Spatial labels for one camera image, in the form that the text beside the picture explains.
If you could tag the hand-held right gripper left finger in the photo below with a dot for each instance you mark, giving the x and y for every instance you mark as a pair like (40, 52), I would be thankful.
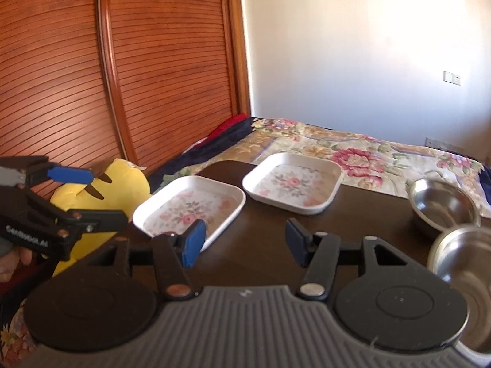
(193, 243)

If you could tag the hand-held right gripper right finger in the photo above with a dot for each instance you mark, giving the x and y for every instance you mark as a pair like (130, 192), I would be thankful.
(297, 243)

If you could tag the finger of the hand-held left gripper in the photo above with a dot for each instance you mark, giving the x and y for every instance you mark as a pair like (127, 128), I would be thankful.
(73, 175)
(103, 220)

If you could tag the white floral square plate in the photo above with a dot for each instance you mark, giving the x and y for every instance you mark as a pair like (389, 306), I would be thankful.
(291, 180)
(180, 199)

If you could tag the stainless steel bowl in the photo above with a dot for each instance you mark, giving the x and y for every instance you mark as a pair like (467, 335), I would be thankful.
(445, 203)
(472, 276)

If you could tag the person's left hand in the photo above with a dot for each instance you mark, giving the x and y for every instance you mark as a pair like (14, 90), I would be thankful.
(19, 260)

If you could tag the yellow plush toy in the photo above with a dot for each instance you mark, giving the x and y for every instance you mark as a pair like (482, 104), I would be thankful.
(122, 184)

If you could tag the floral patterned cloth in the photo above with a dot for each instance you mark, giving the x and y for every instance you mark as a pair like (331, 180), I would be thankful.
(9, 335)

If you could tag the floral blanket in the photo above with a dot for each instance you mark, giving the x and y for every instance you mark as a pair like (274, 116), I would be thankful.
(364, 161)

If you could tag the louvered wooden wardrobe door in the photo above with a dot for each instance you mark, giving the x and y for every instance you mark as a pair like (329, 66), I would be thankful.
(172, 65)
(50, 65)

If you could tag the red cloth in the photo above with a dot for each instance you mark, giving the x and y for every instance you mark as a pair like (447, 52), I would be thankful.
(226, 126)

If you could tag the wooden panelled door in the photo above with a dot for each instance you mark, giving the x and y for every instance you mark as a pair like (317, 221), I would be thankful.
(239, 46)

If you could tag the wall outlet strip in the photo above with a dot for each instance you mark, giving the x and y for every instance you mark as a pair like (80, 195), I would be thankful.
(441, 143)

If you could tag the white wall switch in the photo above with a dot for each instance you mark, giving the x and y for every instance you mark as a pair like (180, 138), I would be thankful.
(452, 78)

